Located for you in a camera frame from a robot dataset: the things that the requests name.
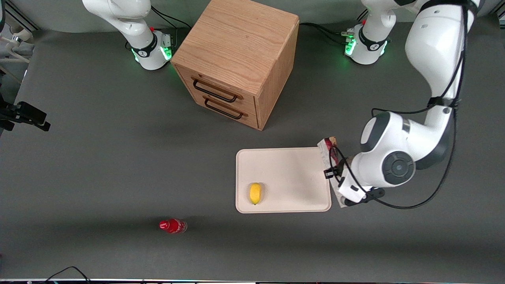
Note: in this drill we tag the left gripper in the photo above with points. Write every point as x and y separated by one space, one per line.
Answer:
336 172

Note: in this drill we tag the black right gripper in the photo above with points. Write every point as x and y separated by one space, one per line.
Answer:
24 112

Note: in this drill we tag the red cookie box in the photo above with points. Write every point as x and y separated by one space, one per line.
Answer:
327 152

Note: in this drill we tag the beige plastic tray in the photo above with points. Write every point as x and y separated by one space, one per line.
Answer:
282 179

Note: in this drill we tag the beige clamp fixture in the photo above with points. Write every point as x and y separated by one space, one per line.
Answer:
15 41

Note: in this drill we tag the yellow lemon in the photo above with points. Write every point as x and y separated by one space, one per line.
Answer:
255 193

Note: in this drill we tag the wooden two-drawer cabinet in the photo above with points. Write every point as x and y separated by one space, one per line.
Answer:
232 51

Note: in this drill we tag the red plastic bottle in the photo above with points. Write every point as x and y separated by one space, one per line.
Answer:
172 226

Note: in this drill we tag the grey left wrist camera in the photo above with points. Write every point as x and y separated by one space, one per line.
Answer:
365 196

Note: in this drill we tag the aluminium frame rail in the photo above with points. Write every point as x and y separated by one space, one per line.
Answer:
19 15

